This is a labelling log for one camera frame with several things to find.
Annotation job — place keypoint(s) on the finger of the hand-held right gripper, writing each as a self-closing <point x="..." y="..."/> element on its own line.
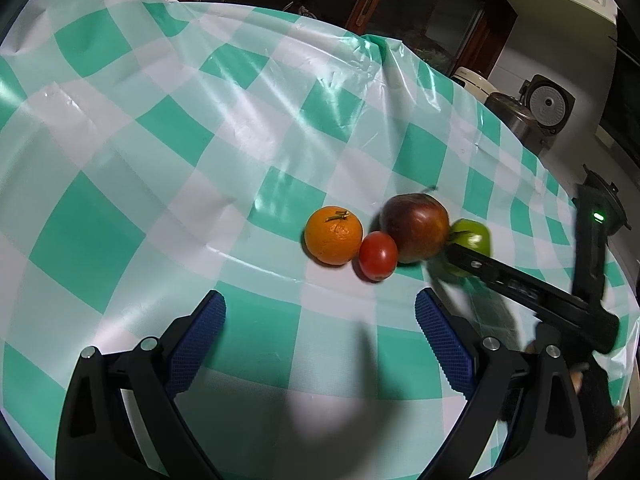
<point x="500" y="277"/>

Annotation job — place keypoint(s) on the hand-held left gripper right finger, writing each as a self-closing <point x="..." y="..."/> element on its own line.
<point x="445" y="341"/>

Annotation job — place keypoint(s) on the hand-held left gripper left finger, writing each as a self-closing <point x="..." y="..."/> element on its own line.
<point x="197" y="341"/>

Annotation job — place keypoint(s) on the green apple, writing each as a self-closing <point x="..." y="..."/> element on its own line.
<point x="472" y="235"/>

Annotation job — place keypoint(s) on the reddish brown apple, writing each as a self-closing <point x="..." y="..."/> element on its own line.
<point x="415" y="227"/>

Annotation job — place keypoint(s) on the red cherry tomato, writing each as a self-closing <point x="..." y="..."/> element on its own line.
<point x="377" y="256"/>

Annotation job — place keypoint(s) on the orange mandarin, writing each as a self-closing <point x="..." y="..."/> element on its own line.
<point x="334" y="235"/>

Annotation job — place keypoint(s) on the person's right forearm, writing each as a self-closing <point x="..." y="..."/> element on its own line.
<point x="620" y="425"/>

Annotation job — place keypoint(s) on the grey open rice cooker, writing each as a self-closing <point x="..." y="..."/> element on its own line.
<point x="542" y="105"/>

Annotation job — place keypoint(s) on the green white checked tablecloth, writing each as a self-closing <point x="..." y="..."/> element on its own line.
<point x="175" y="160"/>

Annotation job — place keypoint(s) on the white rice cooker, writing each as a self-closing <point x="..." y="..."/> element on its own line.
<point x="472" y="80"/>

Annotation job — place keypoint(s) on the wooden glass-door cabinet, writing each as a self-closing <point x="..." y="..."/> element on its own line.
<point x="372" y="0"/>

